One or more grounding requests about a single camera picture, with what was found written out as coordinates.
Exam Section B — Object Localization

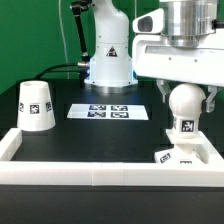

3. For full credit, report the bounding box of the black cable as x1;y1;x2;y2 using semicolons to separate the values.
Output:
34;62;91;80

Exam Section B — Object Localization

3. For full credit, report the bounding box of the white marker sheet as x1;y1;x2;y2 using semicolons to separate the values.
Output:
67;104;148;120

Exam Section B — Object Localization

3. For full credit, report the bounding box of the white U-shaped frame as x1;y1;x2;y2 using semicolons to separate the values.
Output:
0;128;224;187

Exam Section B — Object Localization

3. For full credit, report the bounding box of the white lamp bulb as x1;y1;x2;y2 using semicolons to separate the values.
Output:
169;83;206;138

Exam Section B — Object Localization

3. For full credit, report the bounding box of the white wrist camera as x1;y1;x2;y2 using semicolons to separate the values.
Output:
132;8;164;34

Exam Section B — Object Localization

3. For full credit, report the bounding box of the white lamp base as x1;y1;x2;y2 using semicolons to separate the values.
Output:
154;129;204;165

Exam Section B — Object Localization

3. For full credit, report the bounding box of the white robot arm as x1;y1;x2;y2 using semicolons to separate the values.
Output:
87;0;224;112

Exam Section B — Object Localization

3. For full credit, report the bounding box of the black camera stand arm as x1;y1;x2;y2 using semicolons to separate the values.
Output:
70;0;92;62

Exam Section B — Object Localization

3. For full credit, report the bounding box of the white cable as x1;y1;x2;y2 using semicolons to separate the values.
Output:
58;0;71;80

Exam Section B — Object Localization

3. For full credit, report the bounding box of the white lamp shade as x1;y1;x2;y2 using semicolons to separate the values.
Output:
17;81;55;132

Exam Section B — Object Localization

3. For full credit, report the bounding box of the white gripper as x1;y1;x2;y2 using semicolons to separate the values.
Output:
132;31;224;113

